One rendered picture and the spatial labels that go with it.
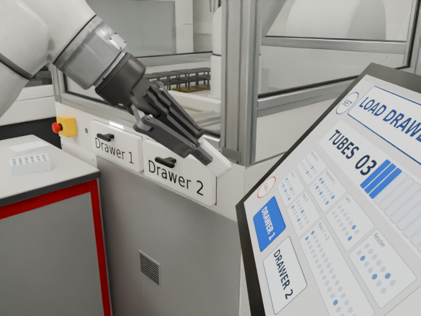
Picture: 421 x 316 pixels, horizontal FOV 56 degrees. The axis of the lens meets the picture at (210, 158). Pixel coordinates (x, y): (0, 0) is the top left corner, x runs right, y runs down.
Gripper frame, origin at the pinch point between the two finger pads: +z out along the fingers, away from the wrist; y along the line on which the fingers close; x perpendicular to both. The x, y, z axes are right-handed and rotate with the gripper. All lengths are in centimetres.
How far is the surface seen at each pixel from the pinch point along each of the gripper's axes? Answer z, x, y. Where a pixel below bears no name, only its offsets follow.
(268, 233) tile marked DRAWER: 6.5, -5.2, -15.3
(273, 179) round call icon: 7.8, -6.1, -3.5
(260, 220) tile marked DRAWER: 7.2, -3.5, -11.2
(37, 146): -17, 87, 77
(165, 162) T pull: 6.6, 25.3, 30.8
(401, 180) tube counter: 3.7, -22.8, -22.5
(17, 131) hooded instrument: -27, 109, 103
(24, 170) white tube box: -16, 77, 52
